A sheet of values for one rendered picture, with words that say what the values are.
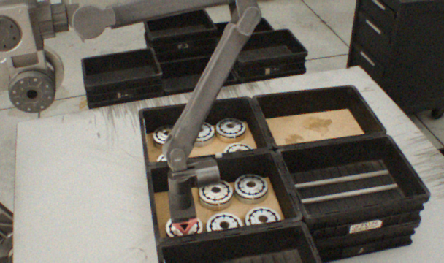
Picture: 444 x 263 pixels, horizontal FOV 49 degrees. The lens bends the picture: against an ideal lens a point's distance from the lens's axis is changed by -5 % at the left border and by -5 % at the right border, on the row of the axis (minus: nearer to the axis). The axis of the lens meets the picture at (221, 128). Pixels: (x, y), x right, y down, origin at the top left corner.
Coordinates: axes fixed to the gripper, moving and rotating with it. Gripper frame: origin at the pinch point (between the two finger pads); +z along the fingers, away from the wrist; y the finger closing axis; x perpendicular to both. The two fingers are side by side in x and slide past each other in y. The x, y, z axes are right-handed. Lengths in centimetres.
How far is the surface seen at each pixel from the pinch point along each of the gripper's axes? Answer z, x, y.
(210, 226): 3.3, -7.6, 0.7
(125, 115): 20, 15, 80
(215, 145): 7.0, -16.2, 39.1
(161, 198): 6.4, 4.7, 17.2
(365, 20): 29, -128, 156
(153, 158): 6.7, 5.4, 36.3
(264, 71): 41, -60, 132
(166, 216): 6.2, 4.0, 9.4
